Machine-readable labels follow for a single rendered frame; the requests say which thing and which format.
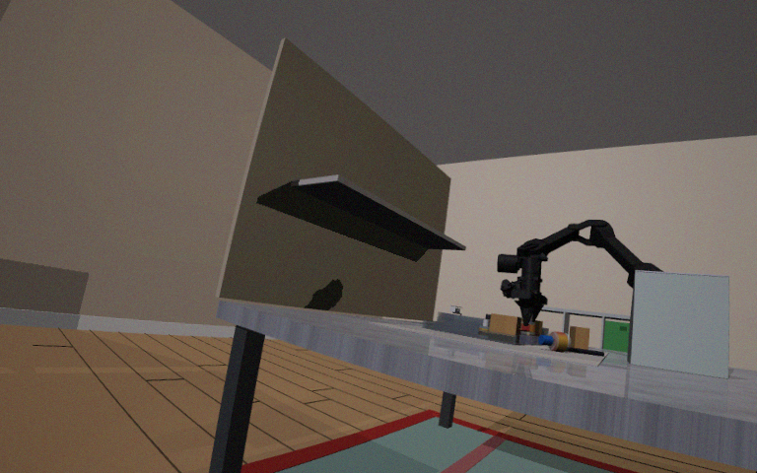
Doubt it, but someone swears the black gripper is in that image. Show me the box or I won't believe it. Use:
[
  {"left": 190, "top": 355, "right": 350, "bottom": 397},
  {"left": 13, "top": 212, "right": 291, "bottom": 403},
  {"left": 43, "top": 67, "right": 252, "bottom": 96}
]
[{"left": 511, "top": 273, "right": 548, "bottom": 326}]

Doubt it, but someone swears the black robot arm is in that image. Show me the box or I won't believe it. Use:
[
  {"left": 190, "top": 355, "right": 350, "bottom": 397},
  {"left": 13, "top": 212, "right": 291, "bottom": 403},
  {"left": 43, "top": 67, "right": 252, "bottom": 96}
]
[{"left": 497, "top": 220, "right": 663, "bottom": 299}]

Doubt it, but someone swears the black long bar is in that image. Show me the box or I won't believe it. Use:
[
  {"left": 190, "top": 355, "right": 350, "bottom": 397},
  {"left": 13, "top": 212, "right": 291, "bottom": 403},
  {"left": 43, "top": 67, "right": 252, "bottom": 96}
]
[{"left": 568, "top": 348, "right": 604, "bottom": 357}]

